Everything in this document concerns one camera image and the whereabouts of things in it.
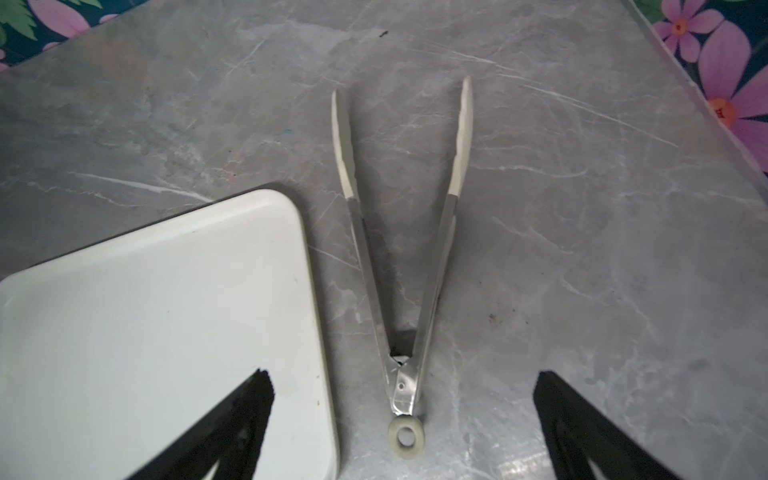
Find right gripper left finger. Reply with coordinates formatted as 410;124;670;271
131;370;275;479

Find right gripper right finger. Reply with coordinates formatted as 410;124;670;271
533;371;678;479

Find metal tongs white tips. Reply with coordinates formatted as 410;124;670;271
330;77;475;460

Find white rectangular tray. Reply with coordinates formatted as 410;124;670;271
1;189;339;479

